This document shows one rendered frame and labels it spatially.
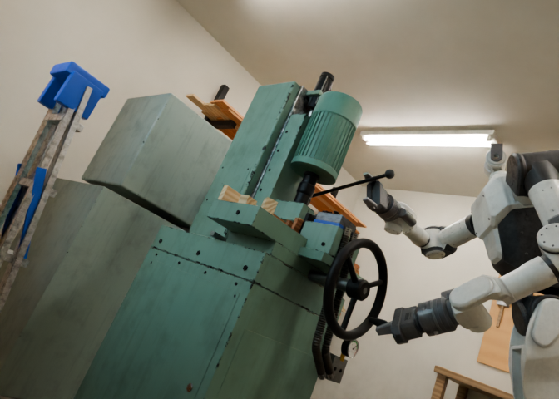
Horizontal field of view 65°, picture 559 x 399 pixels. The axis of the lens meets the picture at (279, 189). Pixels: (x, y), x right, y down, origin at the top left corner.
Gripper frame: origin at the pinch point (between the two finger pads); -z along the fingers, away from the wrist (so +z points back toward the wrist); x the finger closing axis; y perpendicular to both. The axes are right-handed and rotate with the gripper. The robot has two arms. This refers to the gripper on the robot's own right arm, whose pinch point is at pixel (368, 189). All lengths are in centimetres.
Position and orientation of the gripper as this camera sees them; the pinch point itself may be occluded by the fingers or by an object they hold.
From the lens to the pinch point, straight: 159.5
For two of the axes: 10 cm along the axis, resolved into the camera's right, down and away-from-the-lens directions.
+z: 6.0, 4.7, 6.4
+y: -7.9, 2.4, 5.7
